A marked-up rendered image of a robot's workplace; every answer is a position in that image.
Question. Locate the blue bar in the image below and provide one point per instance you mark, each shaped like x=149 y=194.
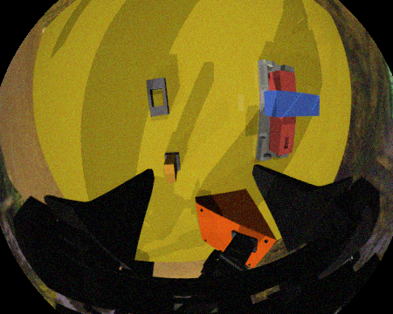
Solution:
x=290 y=103

